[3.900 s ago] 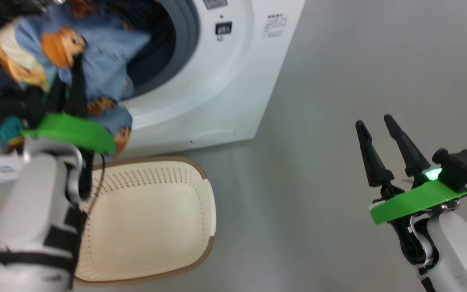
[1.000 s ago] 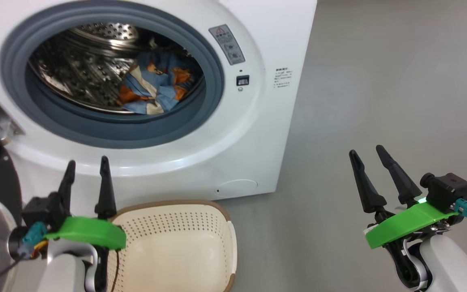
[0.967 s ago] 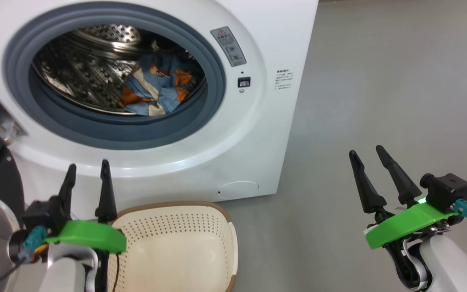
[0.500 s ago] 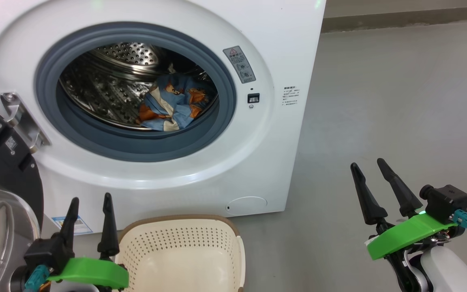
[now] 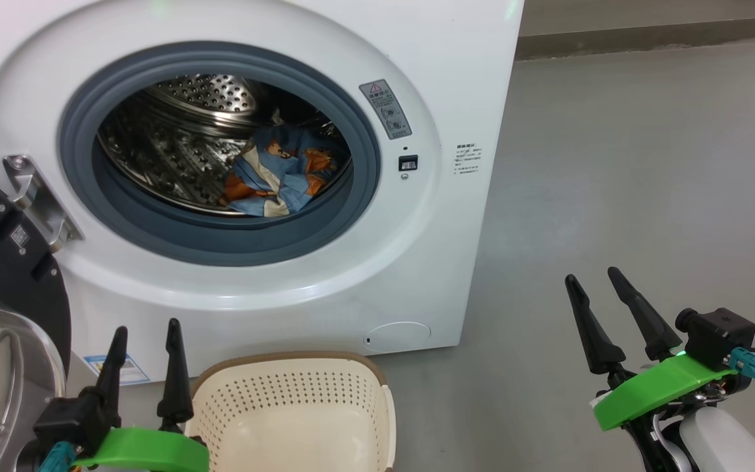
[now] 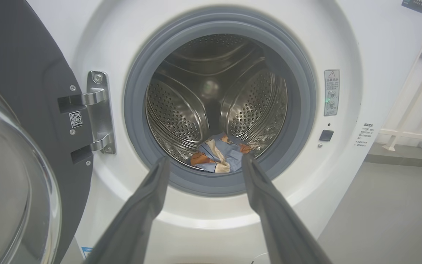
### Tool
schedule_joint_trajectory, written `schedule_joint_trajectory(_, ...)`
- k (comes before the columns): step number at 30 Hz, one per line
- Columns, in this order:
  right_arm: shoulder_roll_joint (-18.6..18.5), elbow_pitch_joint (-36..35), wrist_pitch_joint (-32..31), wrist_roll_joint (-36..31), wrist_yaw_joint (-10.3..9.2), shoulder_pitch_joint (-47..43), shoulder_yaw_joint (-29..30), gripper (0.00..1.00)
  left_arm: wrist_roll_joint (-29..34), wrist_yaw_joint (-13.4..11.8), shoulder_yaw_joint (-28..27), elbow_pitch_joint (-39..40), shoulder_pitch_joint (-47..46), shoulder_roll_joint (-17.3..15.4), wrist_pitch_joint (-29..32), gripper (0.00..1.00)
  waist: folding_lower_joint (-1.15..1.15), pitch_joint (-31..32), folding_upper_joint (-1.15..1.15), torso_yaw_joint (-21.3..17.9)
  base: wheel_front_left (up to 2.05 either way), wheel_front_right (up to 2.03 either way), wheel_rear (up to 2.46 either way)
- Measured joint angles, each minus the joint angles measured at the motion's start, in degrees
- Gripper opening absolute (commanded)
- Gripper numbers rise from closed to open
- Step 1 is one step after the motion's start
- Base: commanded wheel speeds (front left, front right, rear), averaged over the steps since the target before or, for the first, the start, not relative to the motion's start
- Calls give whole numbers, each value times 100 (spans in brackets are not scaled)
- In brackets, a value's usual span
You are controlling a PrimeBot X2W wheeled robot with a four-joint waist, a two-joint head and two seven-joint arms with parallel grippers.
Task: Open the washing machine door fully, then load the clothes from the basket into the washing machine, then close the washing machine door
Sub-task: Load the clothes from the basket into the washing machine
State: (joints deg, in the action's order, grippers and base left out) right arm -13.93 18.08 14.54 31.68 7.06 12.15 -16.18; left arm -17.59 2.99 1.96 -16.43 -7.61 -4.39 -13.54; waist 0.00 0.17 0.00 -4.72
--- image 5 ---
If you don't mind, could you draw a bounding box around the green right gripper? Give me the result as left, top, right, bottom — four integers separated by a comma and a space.
564, 267, 745, 472

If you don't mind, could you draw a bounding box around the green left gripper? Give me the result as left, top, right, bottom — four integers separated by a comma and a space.
69, 319, 210, 472

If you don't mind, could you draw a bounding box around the blue cartoon print clothing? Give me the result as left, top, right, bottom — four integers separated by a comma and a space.
220, 125, 345, 217

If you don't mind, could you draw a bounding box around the cream perforated laundry basket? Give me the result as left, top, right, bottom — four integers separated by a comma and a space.
184, 351, 397, 472

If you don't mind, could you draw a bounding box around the grey rubber door gasket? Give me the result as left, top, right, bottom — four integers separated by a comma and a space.
58, 41, 381, 267

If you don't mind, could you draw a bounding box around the silver metal door hinge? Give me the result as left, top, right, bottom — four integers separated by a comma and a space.
3, 154, 85, 253

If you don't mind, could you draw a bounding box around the white washing machine body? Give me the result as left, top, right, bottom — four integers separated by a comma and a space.
0, 0, 526, 385

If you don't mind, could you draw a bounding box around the blue energy label sticker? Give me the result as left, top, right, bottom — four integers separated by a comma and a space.
84, 354, 150, 385

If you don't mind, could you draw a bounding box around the perforated steel drum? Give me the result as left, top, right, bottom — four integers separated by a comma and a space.
96, 73, 353, 217

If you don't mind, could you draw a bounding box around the round white filter cover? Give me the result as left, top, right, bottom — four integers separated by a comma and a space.
364, 321, 432, 353

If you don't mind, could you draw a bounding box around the small printed text label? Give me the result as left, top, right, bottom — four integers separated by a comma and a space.
454, 143, 483, 178

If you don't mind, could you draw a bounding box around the grey warning sticker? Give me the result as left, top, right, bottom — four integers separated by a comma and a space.
359, 79, 412, 140

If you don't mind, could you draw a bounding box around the teal plug left camera cable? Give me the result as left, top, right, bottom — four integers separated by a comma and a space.
38, 441, 77, 472

